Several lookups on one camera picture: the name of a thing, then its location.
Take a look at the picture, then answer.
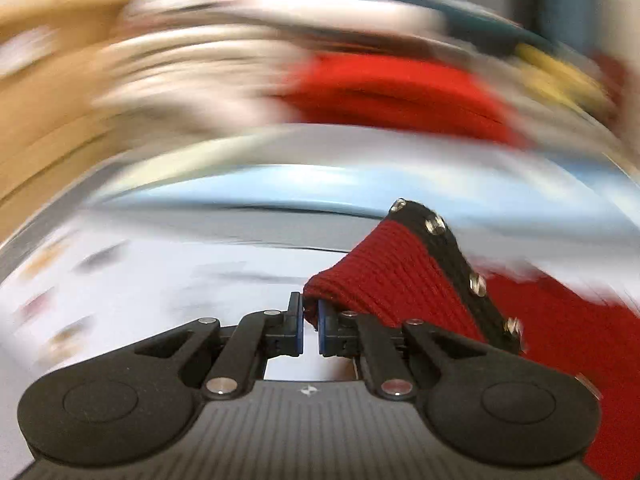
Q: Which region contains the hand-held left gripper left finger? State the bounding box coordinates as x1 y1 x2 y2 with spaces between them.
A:
134 291 305 402

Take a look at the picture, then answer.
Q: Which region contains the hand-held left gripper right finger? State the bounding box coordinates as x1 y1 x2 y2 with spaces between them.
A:
317 299 482 404

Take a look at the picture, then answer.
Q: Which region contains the dark red knit garment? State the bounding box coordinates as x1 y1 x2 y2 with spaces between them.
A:
302 198 640 480

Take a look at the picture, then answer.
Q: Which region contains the bright red cloth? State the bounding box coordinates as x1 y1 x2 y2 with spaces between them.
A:
280 52 532 150

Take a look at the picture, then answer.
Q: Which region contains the beige cloth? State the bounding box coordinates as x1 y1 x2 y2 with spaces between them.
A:
94 35 301 133

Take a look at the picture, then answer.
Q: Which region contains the white cloth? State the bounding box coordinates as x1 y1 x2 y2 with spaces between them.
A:
127 0 448 48

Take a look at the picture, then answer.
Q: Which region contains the brown cardboard box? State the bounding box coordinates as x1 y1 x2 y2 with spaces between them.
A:
0 0 132 213

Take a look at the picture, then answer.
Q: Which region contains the yellow object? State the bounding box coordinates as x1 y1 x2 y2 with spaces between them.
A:
514 42 617 117

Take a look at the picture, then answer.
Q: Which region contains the teal cloth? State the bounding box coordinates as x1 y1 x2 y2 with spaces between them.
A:
280 0 556 58

